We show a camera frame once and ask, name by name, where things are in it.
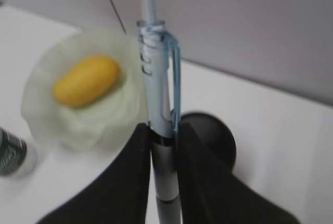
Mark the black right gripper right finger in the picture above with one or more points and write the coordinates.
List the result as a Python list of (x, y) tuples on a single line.
[(210, 193)]

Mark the black mesh pen holder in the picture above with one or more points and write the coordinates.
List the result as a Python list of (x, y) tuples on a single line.
[(216, 136)]

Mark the blue grey ballpoint pen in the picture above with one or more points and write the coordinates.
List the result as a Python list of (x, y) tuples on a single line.
[(160, 60)]

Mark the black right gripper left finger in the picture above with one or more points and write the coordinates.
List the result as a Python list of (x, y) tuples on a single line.
[(119, 194)]

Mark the clear water bottle green label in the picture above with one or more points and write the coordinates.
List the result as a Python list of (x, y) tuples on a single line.
[(18, 156)]

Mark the frosted green wavy plate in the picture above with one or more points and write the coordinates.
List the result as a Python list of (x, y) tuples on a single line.
[(109, 121)]

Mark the yellow mango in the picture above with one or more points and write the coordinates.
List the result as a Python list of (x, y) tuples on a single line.
[(86, 81)]

